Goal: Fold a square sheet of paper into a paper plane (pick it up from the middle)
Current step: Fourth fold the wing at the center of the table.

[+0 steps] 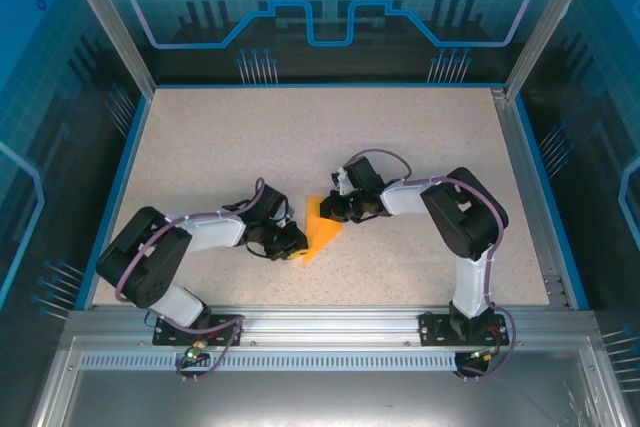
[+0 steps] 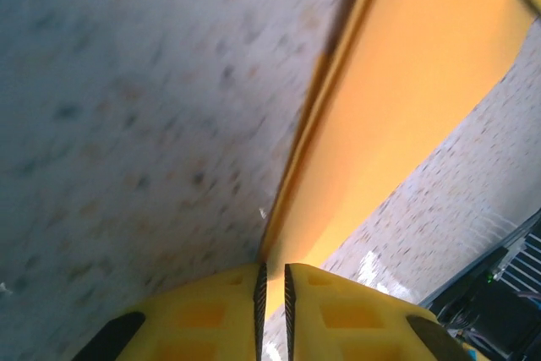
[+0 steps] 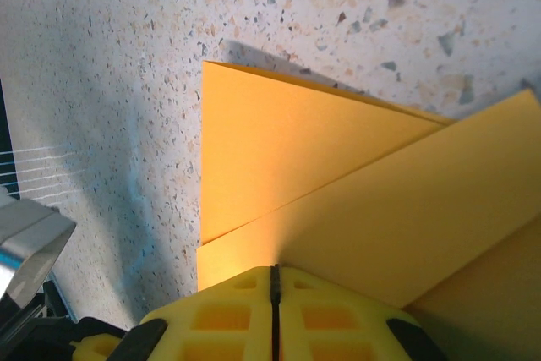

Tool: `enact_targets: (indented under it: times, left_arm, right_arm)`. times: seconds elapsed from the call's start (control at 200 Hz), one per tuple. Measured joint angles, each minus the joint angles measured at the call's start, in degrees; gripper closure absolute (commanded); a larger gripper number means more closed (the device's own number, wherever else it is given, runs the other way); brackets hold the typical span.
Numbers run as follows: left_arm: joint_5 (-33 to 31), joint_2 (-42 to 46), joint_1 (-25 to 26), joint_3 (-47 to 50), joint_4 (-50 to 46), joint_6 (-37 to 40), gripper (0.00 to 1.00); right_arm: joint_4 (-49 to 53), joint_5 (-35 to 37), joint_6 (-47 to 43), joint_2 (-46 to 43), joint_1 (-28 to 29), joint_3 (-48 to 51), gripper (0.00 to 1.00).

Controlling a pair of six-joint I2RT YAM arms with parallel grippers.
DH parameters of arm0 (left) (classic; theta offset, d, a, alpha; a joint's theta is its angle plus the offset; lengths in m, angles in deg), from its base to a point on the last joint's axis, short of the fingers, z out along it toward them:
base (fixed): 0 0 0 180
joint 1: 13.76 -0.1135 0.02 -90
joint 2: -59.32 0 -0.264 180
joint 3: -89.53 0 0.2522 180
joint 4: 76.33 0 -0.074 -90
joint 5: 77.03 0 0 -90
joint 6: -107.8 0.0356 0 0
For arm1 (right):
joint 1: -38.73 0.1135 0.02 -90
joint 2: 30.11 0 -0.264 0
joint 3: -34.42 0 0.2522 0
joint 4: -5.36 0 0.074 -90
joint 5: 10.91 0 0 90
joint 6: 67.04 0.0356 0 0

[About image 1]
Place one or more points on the metal tray panel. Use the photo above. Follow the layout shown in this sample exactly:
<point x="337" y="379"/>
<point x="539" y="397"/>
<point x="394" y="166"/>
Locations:
<point x="325" y="402"/>

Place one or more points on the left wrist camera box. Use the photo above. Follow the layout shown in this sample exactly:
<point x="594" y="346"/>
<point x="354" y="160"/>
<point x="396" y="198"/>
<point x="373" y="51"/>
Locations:
<point x="285" y="219"/>

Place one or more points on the orange cloth piece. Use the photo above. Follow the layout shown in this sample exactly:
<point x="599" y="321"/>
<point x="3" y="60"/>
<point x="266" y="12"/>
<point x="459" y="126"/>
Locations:
<point x="320" y="233"/>

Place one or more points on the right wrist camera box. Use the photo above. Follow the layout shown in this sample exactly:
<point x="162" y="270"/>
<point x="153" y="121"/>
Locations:
<point x="341" y="179"/>

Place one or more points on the aluminium side rail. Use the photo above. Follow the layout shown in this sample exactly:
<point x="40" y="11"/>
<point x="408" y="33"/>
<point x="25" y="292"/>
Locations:
<point x="530" y="197"/>

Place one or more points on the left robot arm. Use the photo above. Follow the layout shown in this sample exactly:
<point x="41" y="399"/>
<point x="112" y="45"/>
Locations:
<point x="140" y="257"/>

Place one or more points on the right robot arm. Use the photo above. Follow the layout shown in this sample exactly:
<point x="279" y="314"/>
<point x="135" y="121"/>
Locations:
<point x="460" y="217"/>

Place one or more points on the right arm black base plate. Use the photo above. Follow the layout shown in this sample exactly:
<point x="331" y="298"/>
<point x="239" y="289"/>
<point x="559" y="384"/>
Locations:
<point x="435" y="329"/>

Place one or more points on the aluminium mounting rail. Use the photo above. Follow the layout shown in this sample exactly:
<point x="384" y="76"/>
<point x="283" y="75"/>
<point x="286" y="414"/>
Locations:
<point x="325" y="327"/>

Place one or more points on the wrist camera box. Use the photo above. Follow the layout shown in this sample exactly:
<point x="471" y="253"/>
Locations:
<point x="341" y="179"/>
<point x="285" y="219"/>

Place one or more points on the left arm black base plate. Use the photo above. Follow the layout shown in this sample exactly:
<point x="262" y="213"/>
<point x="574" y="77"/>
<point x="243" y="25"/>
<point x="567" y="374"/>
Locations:
<point x="165" y="334"/>

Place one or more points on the blue table edge strip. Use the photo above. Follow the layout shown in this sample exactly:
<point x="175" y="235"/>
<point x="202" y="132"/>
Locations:
<point x="115" y="202"/>
<point x="325" y="85"/>
<point x="549" y="202"/>

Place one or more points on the aluminium frame post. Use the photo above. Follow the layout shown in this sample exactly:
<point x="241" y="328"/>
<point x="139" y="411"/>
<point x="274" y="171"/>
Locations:
<point x="550" y="22"/>
<point x="110" y="22"/>

